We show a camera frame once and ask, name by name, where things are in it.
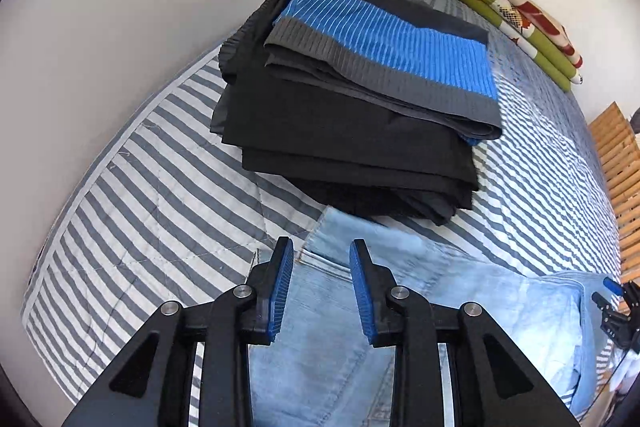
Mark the stack of black folded pants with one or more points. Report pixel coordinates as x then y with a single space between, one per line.
350 142

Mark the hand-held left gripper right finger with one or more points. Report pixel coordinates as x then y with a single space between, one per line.
361 302

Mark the blue and grey folded garment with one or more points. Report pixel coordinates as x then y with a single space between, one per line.
400 52

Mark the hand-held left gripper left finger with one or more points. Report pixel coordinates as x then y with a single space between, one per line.
280 297

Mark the grey white striped quilt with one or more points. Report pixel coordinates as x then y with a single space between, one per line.
125 207

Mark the wooden slatted bed rail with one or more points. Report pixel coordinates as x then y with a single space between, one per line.
615 147

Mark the light blue denim pants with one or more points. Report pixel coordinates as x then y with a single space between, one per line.
500 307

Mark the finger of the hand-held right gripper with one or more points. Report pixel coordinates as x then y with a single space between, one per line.
612 285
610 319

